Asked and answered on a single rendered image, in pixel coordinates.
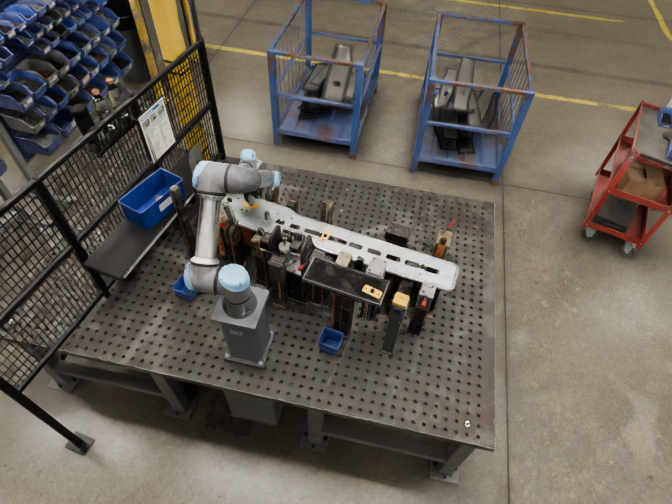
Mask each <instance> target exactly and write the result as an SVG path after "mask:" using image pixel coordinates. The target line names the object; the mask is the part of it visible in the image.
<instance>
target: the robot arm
mask: <svg viewBox="0 0 672 504"><path fill-rule="evenodd" d="M240 158H241V161H240V163H239V165H234V164H226V163H219V162H213V161H201V162H199V163H198V164H197V166H196V168H195V170H194V173H193V177H192V183H193V187H194V188H195V189H197V194H198V196H199V197H200V206H199V217H198V228H197V238H196V249H195V256H194V257H193V258H191V262H189V263H187V264H186V266H185V270H184V282H185V285H186V287H187V288H188V289H189V290H193V291H196V292H204V293H210V294H217V295H223V296H224V298H223V302H222V305H223V309H224V312H225V313H226V314H227V315H228V316H229V317H231V318H234V319H243V318H246V317H248V316H250V315H251V314H253V313H254V311H255V310H256V308H257V304H258V302H257V297H256V295H255V293H254V292H253V291H252V290H251V286H250V278H249V275H248V273H247V271H246V269H245V268H244V267H242V266H241V265H238V264H228V265H227V266H226V265H225V266H224V267H219V260H218V259H217V258H216V255H217V245H218V235H219V225H220V215H221V205H222V200H223V199H224V198H226V193H232V194H240V193H244V199H245V201H246V202H247V203H248V204H249V205H250V206H251V204H257V202H256V201H255V200H254V198H257V199H260V198H261V197H260V196H259V194H260V193H262V192H263V191H264V187H267V186H271V187H279V185H280V182H281V174H280V172H276V171H269V170H262V169H257V162H256V154H255V152H254V151H253V150H251V149H245V150H243V151H242V152H241V153H240ZM262 187H263V188H262Z"/></svg>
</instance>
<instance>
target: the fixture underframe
mask: <svg viewBox="0 0 672 504"><path fill-rule="evenodd" d="M66 357H67V355H66V354H62V353H57V352H56V353H55V354H54V355H53V356H52V358H51V359H50V360H49V361H48V362H47V363H46V365H45V366H44V367H43V369H44V370H45V371H46V372H47V373H48V374H49V375H50V376H51V377H53V378H52V380H51V382H50V383H49V385H48V386H47V387H48V388H52V389H56V390H60V391H65V392H69V393H72V391H73V389H74V388H75V386H76V384H77V383H78V381H79V379H80V378H83V379H87V380H91V381H95V382H100V383H104V384H108V385H113V386H117V387H121V388H125V389H130V390H134V391H138V392H143V393H147V394H151V395H155V396H160V397H164V398H165V399H167V400H168V401H169V403H168V405H167V408H166V410H165V412H164V415H166V416H170V417H174V418H178V419H182V420H187V421H189V419H190V416H191V414H192V411H193V409H194V407H195V404H196V402H197V399H198V397H199V395H195V394H191V393H187V392H184V385H185V383H186V382H184V381H180V380H176V379H171V378H167V377H162V376H158V375H154V374H150V375H151V377H152V378H153V380H154V381H155V382H154V381H150V380H145V379H141V378H137V377H132V376H128V375H124V374H119V373H115V372H111V371H106V370H102V369H98V368H93V367H89V366H85V365H80V364H76V363H71V362H67V361H64V360H65V358H66ZM307 418H308V420H306V423H305V427H304V431H303V435H302V439H301V443H300V448H304V449H309V450H313V451H317V452H321V453H325V454H326V451H327V446H328V441H329V437H330V436H331V437H335V438H340V439H344V440H348V441H353V442H357V443H361V444H365V445H370V446H374V447H378V448H383V449H387V450H391V451H395V452H400V453H404V454H408V455H412V456H417V457H421V458H425V459H430V460H431V471H430V478H431V479H435V480H439V481H443V482H448V483H452V484H456V485H458V481H459V466H460V465H461V464H462V463H463V462H464V461H465V459H466V458H467V457H468V456H469V455H470V454H471V453H472V452H473V451H474V450H475V449H476V448H473V447H469V446H464V445H460V444H455V443H451V442H447V448H446V449H445V448H441V447H436V446H432V445H428V444H423V443H419V442H415V441H410V440H406V439H402V438H397V437H393V436H389V435H384V434H380V433H376V432H371V431H367V430H362V429H358V428H354V427H349V426H345V425H341V424H336V423H332V422H328V421H325V419H324V413H320V412H316V411H311V410H307Z"/></svg>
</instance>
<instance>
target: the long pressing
mask: <svg viewBox="0 0 672 504"><path fill-rule="evenodd" d="M227 198H231V199H232V200H233V201H232V202H230V203H231V206H232V209H233V212H234V214H235V217H236V219H238V220H239V222H238V226H240V227H243V228H246V229H249V230H252V231H255V232H257V231H256V230H257V228H258V227H259V226H260V227H262V228H264V229H265V232H269V233H271V232H272V231H273V229H274V228H275V226H276V225H280V226H281V233H282V229H283V228H285V229H286V230H291V231H292V232H295V233H296V232H298V233H301V234H304V235H306V237H307V236H308V235H311V236H312V243H313V245H314V247H315V248H316V249H318V250H321V251H324V252H326V253H328V254H331V255H334V256H337V257H338V255H339V253H340V251H344V252H347V253H350V254H352V255H353V259H352V261H353V262H356V260H357V257H358V256H362V257H364V258H365V264H364V265H365V266H369V264H370V262H371V259H372V257H376V258H379V259H382V260H385V261H387V267H386V271H385V272H386V273H389V274H392V275H396V276H399V277H402V278H405V279H408V280H411V281H414V282H417V283H420V284H423V281H427V282H430V283H433V284H436V285H437V287H436V289H438V290H441V291H445V292H451V291H453V290H454V288H455V284H456V281H457V277H458V273H459V267H458V266H457V265H456V264H455V263H452V262H449V261H446V260H442V259H439V258H436V257H433V256H430V255H426V254H423V253H420V252H417V251H414V250H410V249H407V248H404V247H401V246H398V245H394V244H391V243H388V242H385V241H382V240H378V239H375V238H372V237H369V236H366V235H363V234H359V233H356V232H353V231H350V230H347V229H343V228H340V227H337V226H334V225H331V224H327V223H324V222H321V221H318V220H315V219H311V218H308V217H305V216H302V215H299V214H297V213H296V212H294V211H293V210H292V209H290V208H288V207H285V206H282V205H279V204H275V203H272V202H269V201H266V200H262V199H257V198H254V200H255V201H256V202H257V204H259V206H258V207H257V209H253V208H250V207H247V206H243V204H244V202H245V199H244V194H243V193H240V194H232V193H226V198H224V199H223V200H222V203H223V201H225V202H226V201H227ZM238 198H239V199H238ZM241 209H243V210H241ZM246 209H247V211H248V212H246ZM265 211H269V213H270V219H269V220H265V218H264V212H265ZM277 213H278V215H277ZM291 218H292V219H291ZM276 220H282V221H285V223H284V225H281V224H278V223H276ZM291 224H294V225H297V226H300V229H299V230H296V229H293V228H290V225H291ZM305 229H310V230H313V231H316V232H319V233H322V234H323V232H324V230H329V231H331V234H330V236H332V237H335V238H338V239H341V240H345V241H347V244H346V245H343V244H340V243H337V242H334V241H331V240H328V239H327V241H326V243H324V242H321V241H319V239H320V238H321V237H318V236H315V235H312V234H309V233H306V232H304V231H305ZM349 236H350V237H349ZM350 243H354V244H357V245H360V246H362V247H363V248H362V250H359V249H356V248H353V247H350V246H349V244H350ZM343 249H344V250H343ZM368 249H373V250H376V251H379V252H381V255H380V256H378V255H374V254H371V253H368V252H367V251H368ZM387 255H392V256H395V257H398V258H400V261H399V262H396V261H393V260H390V259H387V258H386V256H387ZM424 260H425V261H424ZM406 261H411V262H414V263H417V264H419V268H415V267H412V266H409V265H406V264H405V262H406ZM421 264H425V267H424V269H425V268H426V267H429V268H433V269H436V270H438V271H439V273H438V274H434V273H431V272H428V271H425V270H424V269H421V268H420V265H421Z"/></svg>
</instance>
